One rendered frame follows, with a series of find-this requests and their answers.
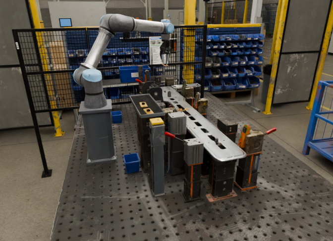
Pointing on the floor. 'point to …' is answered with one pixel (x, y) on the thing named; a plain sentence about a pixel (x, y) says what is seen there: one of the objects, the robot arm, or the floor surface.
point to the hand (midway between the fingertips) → (165, 63)
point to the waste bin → (266, 83)
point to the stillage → (327, 147)
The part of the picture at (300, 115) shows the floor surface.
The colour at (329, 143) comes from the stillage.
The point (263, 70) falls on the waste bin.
